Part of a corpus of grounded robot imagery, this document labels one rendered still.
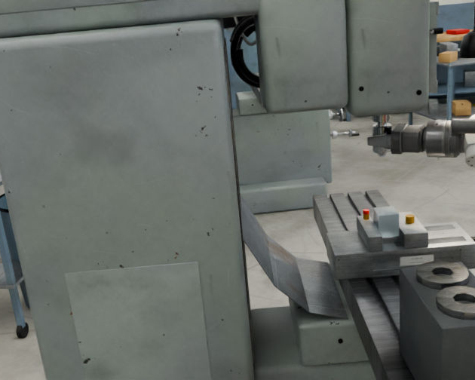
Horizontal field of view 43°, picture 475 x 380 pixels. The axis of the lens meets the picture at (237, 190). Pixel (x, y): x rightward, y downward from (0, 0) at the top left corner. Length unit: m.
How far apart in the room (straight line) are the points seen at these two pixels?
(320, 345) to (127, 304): 0.48
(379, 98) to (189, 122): 0.44
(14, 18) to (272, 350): 1.02
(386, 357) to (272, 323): 0.57
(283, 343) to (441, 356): 0.72
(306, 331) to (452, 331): 0.58
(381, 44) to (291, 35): 0.20
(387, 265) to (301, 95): 0.48
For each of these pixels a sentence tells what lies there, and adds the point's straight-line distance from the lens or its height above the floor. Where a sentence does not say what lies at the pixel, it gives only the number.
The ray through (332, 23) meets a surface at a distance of 1.36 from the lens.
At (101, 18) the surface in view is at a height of 1.58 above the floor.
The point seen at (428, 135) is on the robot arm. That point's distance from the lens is 1.49.
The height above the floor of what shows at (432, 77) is 1.38.
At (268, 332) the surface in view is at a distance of 1.73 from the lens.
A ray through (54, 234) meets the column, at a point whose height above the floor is 1.14.
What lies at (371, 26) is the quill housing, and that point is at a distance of 1.40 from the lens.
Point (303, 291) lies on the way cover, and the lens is 1.60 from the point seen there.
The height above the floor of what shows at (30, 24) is 1.58.
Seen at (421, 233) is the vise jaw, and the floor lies 1.02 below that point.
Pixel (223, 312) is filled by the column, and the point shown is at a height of 0.92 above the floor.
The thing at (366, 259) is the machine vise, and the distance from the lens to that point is 1.54.
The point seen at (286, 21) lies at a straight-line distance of 1.35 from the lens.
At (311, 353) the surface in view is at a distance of 1.56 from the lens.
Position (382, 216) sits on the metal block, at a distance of 1.55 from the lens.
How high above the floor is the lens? 1.62
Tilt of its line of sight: 18 degrees down
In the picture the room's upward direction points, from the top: 5 degrees counter-clockwise
